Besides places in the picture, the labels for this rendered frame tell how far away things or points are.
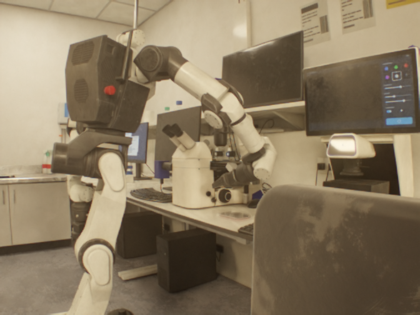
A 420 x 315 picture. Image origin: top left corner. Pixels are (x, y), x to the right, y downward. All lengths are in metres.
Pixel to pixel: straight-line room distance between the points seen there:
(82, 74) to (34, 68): 2.82
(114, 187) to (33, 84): 2.88
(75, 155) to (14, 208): 2.17
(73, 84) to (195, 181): 0.65
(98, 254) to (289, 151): 1.28
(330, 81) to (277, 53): 0.78
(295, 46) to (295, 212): 1.51
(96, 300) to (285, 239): 0.95
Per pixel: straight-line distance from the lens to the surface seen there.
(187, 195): 1.38
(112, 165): 1.13
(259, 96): 1.95
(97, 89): 1.06
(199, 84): 1.01
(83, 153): 1.13
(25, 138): 3.81
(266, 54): 1.99
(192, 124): 1.84
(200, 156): 1.36
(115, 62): 1.12
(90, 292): 1.27
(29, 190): 3.24
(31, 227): 3.30
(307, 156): 1.86
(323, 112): 1.20
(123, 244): 2.93
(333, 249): 0.39
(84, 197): 1.37
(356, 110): 1.14
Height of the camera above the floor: 1.01
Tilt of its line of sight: 1 degrees down
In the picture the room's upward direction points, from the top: straight up
